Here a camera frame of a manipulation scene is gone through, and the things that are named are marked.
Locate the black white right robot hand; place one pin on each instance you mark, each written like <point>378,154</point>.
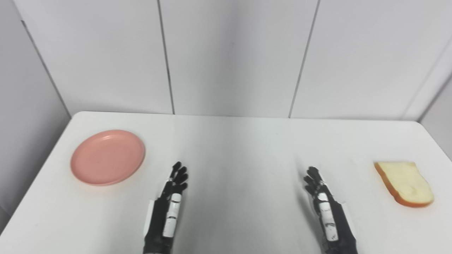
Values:
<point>340,229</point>

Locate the slice of bread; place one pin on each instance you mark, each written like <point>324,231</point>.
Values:
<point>404,183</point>

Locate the pink round plate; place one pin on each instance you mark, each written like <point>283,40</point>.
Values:
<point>107,157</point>

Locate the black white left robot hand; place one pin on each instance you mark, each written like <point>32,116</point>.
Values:
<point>159,225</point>

